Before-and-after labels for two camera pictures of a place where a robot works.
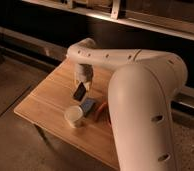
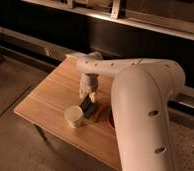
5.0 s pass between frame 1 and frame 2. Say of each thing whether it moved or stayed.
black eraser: moved
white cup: stayed
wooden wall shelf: stayed
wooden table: stayed
